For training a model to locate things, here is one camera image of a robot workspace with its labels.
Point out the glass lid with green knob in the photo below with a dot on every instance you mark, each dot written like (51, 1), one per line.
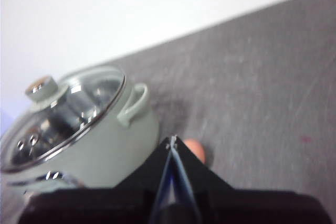
(78, 108)

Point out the brown egg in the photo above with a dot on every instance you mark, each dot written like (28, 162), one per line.
(196, 149)

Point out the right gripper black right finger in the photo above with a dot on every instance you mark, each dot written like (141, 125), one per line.
(236, 205)

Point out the pale green electric pot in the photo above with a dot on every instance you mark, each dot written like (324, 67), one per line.
(110, 150)

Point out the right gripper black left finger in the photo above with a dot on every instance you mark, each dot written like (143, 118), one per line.
(105, 205)

